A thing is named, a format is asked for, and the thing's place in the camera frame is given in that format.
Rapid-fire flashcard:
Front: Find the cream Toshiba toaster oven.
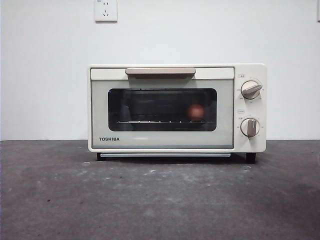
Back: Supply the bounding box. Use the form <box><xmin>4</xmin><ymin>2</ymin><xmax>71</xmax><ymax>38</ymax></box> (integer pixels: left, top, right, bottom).
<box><xmin>87</xmin><ymin>63</ymin><xmax>268</xmax><ymax>165</ymax></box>

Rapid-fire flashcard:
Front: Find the silver oven crumb tray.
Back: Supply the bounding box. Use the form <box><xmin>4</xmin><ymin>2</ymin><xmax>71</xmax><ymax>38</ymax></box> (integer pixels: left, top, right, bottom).
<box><xmin>99</xmin><ymin>152</ymin><xmax>232</xmax><ymax>158</ymax></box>

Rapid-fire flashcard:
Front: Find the oven door with brown handle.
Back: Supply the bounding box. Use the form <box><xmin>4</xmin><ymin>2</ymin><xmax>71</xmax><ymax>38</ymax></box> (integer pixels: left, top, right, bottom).
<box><xmin>90</xmin><ymin>66</ymin><xmax>235</xmax><ymax>150</ymax></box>

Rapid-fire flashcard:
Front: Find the white wall socket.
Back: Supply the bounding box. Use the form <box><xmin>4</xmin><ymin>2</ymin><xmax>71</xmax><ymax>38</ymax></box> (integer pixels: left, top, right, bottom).
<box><xmin>94</xmin><ymin>0</ymin><xmax>118</xmax><ymax>24</ymax></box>

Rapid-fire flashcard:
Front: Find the brown egg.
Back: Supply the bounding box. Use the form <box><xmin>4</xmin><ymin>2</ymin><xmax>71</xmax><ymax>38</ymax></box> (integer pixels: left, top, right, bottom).
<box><xmin>186</xmin><ymin>103</ymin><xmax>205</xmax><ymax>120</ymax></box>

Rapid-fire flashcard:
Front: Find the large cream temperature knob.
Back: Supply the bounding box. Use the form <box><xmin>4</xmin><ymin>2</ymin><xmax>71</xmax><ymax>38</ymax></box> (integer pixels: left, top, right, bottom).
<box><xmin>240</xmin><ymin>80</ymin><xmax>263</xmax><ymax>100</ymax></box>

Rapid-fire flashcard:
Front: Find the small cream timer knob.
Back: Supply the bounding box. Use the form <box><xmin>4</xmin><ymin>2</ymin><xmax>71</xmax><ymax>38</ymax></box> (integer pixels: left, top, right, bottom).
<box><xmin>240</xmin><ymin>117</ymin><xmax>261</xmax><ymax>138</ymax></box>

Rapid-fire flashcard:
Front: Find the metal wire oven rack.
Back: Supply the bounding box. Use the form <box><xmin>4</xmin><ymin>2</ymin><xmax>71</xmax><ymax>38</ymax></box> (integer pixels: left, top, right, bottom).
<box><xmin>116</xmin><ymin>113</ymin><xmax>216</xmax><ymax>125</ymax></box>

